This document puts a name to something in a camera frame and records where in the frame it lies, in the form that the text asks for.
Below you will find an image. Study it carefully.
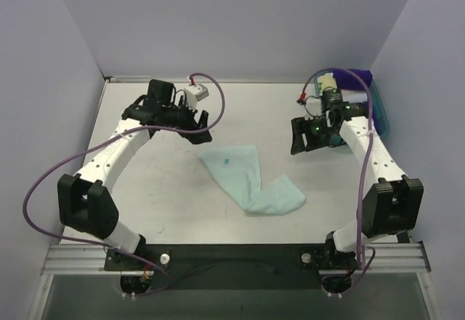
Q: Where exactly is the green and yellow patterned towel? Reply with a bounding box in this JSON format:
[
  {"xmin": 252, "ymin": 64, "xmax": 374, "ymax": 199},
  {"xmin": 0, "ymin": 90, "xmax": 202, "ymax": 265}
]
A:
[{"xmin": 317, "ymin": 73, "xmax": 337, "ymax": 95}]

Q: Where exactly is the light mint towel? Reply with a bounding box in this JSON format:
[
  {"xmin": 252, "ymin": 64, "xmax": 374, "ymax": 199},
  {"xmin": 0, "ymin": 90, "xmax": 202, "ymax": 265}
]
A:
[{"xmin": 198, "ymin": 145, "xmax": 306, "ymax": 216}]

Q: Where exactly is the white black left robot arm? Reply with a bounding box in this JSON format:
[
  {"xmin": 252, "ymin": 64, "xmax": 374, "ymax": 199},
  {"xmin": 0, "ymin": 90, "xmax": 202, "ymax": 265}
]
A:
[{"xmin": 57, "ymin": 79, "xmax": 212, "ymax": 271}]

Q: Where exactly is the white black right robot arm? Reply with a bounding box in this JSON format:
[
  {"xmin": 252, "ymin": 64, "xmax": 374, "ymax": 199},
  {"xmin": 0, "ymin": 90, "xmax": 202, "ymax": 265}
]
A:
[{"xmin": 291, "ymin": 88, "xmax": 424, "ymax": 269}]

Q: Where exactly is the pink rolled towel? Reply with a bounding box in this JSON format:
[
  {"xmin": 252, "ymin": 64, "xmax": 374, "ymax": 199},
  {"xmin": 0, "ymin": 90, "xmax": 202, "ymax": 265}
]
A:
[{"xmin": 341, "ymin": 90, "xmax": 368, "ymax": 103}]

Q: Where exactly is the purple rolled towel top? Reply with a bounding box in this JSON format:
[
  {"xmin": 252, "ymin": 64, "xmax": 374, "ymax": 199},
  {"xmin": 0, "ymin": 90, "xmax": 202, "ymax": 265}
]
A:
[{"xmin": 333, "ymin": 68, "xmax": 373, "ymax": 91}]

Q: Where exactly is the teal plastic basket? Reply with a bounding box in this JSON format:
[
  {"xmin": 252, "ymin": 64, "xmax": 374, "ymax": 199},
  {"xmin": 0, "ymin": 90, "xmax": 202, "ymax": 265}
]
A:
[{"xmin": 312, "ymin": 68, "xmax": 389, "ymax": 139}]

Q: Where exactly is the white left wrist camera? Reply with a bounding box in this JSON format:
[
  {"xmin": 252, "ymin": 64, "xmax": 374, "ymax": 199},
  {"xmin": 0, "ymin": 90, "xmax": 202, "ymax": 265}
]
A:
[{"xmin": 184, "ymin": 84, "xmax": 209, "ymax": 104}]

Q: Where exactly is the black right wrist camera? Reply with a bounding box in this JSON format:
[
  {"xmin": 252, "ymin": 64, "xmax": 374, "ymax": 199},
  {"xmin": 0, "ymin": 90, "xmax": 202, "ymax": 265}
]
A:
[{"xmin": 320, "ymin": 87, "xmax": 343, "ymax": 112}]

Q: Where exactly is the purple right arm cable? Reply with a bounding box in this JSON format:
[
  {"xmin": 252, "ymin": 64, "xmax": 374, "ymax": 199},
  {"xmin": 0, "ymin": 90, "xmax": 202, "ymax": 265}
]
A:
[{"xmin": 296, "ymin": 67, "xmax": 377, "ymax": 295}]

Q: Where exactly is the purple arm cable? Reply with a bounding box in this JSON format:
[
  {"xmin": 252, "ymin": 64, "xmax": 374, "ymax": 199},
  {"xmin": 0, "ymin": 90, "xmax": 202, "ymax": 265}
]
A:
[
  {"xmin": 22, "ymin": 72, "xmax": 227, "ymax": 295},
  {"xmin": 296, "ymin": 67, "xmax": 377, "ymax": 295}
]

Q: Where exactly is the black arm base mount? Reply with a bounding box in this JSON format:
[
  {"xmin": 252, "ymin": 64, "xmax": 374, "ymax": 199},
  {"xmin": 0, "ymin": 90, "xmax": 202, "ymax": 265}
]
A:
[{"xmin": 104, "ymin": 244, "xmax": 357, "ymax": 293}]

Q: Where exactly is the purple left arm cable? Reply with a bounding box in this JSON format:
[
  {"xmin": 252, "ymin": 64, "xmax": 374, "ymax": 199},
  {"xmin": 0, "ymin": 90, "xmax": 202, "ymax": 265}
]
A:
[{"xmin": 22, "ymin": 72, "xmax": 227, "ymax": 295}]

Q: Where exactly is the aluminium frame rail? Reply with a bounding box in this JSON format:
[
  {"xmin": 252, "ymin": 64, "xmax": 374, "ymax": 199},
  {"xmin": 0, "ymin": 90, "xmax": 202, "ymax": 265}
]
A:
[{"xmin": 41, "ymin": 243, "xmax": 431, "ymax": 275}]

